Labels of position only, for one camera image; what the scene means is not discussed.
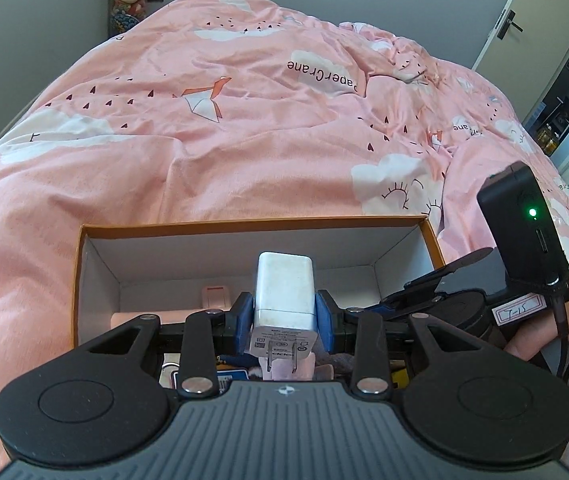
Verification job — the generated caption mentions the black door handle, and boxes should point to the black door handle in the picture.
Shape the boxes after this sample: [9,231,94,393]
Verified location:
[495,9,523,41]

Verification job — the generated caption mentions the dark shelf with bottles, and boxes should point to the dark shelf with bottles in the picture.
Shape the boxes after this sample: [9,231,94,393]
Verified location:
[524,35,569,161]

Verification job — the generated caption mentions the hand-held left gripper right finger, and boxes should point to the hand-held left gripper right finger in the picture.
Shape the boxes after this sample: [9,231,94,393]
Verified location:
[314,290,490,397]

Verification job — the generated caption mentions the blue hang tag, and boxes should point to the blue hang tag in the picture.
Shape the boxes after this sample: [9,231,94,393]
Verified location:
[217,357,251,393]

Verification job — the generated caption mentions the pink fabric pouch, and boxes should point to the pink fabric pouch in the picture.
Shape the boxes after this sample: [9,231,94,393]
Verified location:
[112,285,230,328]

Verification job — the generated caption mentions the orange cardboard box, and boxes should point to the orange cardboard box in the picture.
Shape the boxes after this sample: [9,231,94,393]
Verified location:
[72,215,447,356]

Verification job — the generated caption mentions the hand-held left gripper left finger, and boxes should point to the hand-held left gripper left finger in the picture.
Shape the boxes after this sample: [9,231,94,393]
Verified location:
[80,291,255,397]

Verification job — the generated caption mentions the white charger plug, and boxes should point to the white charger plug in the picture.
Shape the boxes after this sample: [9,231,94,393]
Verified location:
[247,252,315,376]

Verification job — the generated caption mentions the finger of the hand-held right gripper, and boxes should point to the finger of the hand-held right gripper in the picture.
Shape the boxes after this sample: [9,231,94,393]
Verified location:
[403,247,496,298]
[378,292,447,321]

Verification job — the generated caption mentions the pink printed duvet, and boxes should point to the pink printed duvet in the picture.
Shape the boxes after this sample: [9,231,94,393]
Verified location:
[0,0,569,461]

